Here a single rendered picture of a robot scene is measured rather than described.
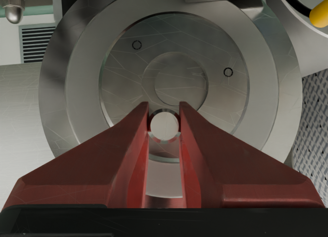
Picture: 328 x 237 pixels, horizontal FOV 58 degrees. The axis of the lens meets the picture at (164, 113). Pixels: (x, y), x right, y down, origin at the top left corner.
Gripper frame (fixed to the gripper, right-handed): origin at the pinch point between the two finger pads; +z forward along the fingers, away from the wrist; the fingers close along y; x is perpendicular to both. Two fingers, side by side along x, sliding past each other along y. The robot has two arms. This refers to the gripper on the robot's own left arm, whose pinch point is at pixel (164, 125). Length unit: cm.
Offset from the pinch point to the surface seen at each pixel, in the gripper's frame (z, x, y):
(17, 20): 38.4, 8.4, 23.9
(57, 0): 7.9, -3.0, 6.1
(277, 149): 2.4, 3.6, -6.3
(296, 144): 20.0, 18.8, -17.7
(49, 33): 264, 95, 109
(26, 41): 258, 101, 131
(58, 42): 5.9, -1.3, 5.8
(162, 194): 0.3, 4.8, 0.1
